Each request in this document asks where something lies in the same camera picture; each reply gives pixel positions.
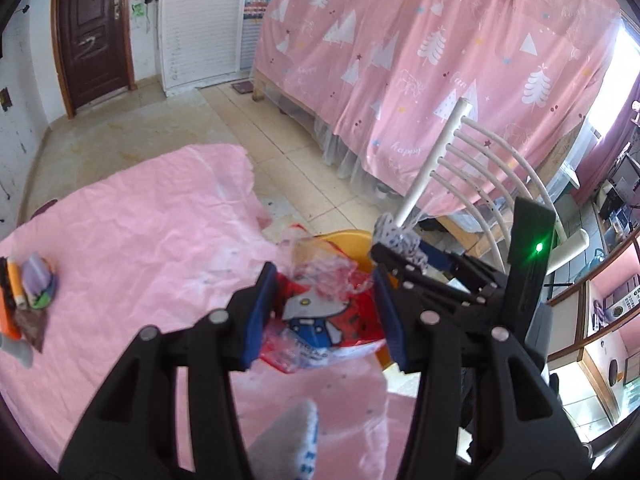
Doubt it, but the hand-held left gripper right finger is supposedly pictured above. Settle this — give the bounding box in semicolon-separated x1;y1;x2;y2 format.
372;265;592;480

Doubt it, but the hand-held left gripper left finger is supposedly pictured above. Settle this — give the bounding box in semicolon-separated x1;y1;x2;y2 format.
60;262;279;480

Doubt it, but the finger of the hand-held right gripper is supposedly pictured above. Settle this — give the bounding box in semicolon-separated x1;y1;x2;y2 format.
419;239;509;306
371;244;501;328

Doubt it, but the red cartoon plastic bag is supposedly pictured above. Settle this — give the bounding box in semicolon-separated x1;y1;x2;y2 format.
259;224;390;374

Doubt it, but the clear plastic wrap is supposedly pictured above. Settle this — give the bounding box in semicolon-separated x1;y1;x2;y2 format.
278;225;372;306

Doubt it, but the white slatted metal chair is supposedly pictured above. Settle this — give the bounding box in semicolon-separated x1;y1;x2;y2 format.
397;97;592;277

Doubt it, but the pink bed sheet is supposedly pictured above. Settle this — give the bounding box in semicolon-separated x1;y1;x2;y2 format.
0;143;428;473

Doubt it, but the pink tree print curtain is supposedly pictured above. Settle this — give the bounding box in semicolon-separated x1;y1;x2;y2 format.
251;0;624;197

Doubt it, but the purple green wrapper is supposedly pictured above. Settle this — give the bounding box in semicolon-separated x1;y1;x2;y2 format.
22;252;59;309

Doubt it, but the dark brown wrapper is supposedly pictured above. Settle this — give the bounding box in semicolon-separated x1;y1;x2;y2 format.
12;307;49;352

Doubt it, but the orange capped bottle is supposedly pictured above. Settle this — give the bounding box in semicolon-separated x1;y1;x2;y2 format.
7;257;29;309

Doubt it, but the orange box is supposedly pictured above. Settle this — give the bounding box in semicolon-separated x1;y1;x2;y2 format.
0;257;24;342

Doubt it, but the white louvered wardrobe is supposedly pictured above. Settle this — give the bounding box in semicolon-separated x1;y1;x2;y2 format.
157;0;252;94

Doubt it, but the brown wooden door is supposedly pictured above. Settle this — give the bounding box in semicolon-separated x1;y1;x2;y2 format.
51;0;136;117

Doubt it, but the wooden bed frame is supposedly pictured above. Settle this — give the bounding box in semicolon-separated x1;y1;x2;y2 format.
252;67;321;126

